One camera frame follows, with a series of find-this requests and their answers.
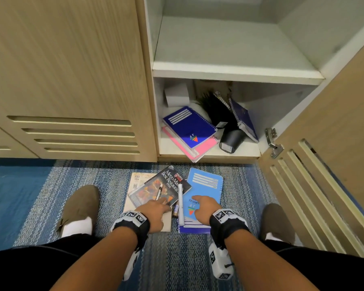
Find person's right forearm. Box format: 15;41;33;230
224;228;321;291

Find slatted wooden cabinet door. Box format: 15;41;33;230
0;118;38;158
258;33;364;259
0;0;157;162

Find pink spiral notebook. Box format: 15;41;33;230
161;126;220;163

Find white marker pen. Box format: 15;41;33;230
177;183;185;227

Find black wrist strap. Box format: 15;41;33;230
209;208;251;251
110;210;151;251

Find person's brown shoe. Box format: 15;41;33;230
259;203;295;245
56;184;101;237

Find person's black trousers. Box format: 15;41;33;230
0;233;364;291

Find beige wooden cabinet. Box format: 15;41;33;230
135;0;364;164

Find white cup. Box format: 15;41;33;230
164;82;190;108

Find dark blue spiral notebook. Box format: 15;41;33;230
162;105;218;150
177;219;213;235
227;97;259;144

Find person's left hand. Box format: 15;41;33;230
135;197;172;234

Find artificial grass plant black pot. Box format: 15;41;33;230
199;91;231;129
218;118;248;154

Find light blue spiral notebook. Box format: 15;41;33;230
182;167;224;226

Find black cover book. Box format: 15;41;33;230
128;165;192;208

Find person's left brown shoe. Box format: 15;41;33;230
56;184;101;237

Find person's right hand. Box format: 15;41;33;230
191;195;222;227

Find person's right brown shoe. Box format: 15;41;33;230
259;203;295;245

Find person's left white sock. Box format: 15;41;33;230
61;217;93;238

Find person's left forearm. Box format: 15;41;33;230
50;227;139;291

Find metal door hinge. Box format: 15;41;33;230
265;127;284;160

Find beige paperback book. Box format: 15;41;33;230
123;172;174;233

